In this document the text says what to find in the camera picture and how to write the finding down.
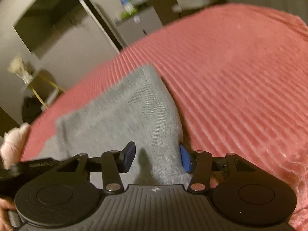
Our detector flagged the grey sweatpants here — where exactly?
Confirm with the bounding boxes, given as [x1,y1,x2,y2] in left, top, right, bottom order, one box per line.
[39,65,191,186]

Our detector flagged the person left hand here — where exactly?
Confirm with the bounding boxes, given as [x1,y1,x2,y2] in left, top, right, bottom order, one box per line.
[0,198,16,231]

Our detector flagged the white plush pillow toy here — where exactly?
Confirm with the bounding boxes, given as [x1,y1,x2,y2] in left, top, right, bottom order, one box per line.
[1,123,30,169]

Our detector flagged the black plush toy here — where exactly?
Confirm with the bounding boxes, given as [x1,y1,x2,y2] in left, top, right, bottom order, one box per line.
[21,96,42,124]

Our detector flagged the gold leg side table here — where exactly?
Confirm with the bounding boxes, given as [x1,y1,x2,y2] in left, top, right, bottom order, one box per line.
[20,69,66,111]

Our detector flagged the red ribbed bed blanket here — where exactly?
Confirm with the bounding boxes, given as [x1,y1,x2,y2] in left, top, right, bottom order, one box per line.
[22,4,307,230]

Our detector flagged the white flower vase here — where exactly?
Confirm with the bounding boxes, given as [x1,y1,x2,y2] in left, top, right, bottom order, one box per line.
[7,54,33,85]

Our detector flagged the grey bedside cabinet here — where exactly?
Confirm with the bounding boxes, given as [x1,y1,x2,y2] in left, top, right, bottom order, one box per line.
[116,7,163,45]

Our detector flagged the blue white bottle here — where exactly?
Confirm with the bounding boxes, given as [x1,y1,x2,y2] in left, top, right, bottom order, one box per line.
[120,0,135,14]

